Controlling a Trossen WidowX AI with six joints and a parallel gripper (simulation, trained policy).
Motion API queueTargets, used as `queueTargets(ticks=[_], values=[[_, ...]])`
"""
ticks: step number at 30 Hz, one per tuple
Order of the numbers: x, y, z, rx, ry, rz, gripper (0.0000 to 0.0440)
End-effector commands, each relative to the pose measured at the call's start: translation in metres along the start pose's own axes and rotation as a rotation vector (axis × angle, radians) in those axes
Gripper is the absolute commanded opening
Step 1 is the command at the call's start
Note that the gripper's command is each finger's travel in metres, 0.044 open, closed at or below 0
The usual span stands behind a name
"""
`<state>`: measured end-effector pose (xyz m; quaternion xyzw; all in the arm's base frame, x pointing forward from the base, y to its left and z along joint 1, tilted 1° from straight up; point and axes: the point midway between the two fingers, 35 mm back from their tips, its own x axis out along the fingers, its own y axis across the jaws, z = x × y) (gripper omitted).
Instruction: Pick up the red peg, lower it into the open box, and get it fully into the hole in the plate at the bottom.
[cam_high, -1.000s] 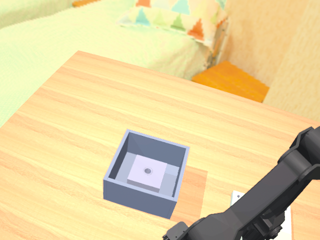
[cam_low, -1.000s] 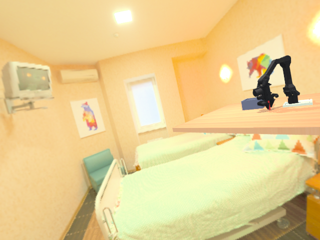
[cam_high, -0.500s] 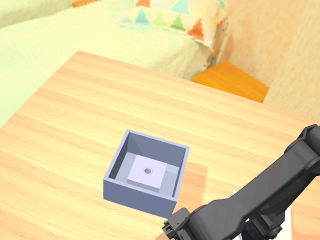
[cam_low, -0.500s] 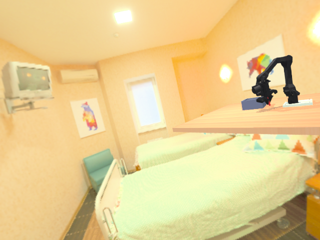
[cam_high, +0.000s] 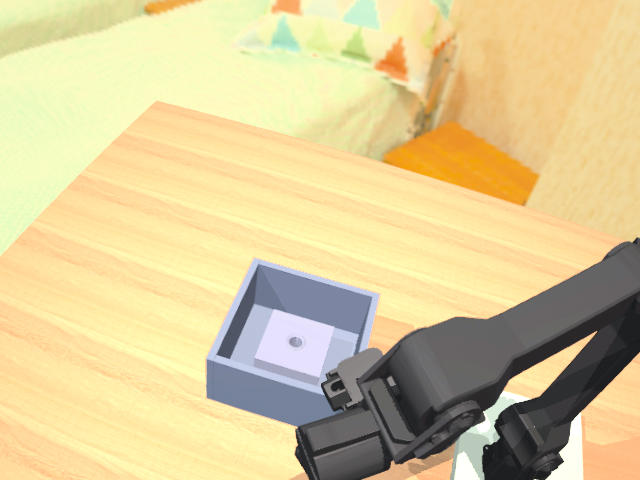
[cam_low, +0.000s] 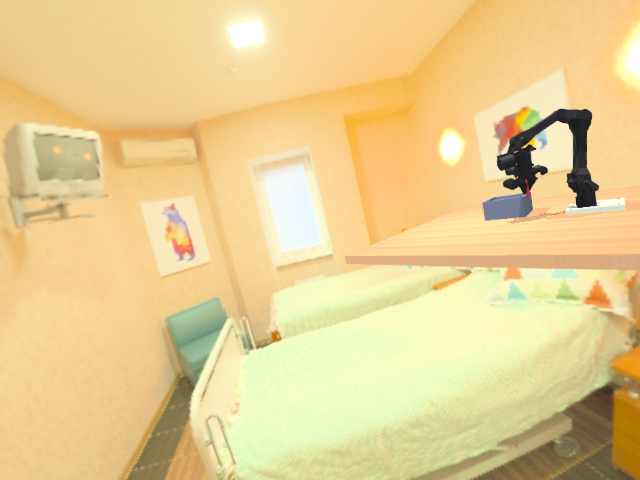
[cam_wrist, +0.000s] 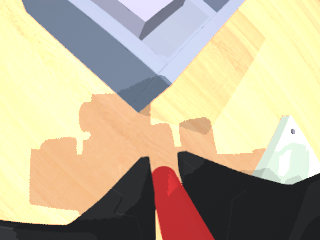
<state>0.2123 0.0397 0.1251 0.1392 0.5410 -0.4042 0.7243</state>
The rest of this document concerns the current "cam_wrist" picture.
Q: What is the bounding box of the light blue open box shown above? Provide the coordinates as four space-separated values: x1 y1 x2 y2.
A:
21 0 245 113

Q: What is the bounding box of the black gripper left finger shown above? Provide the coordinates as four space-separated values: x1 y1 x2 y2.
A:
0 156 156 240

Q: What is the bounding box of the red peg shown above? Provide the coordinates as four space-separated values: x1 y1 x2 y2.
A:
152 167 215 240

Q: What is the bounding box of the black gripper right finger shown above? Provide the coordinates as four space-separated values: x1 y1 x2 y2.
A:
177 151 320 240

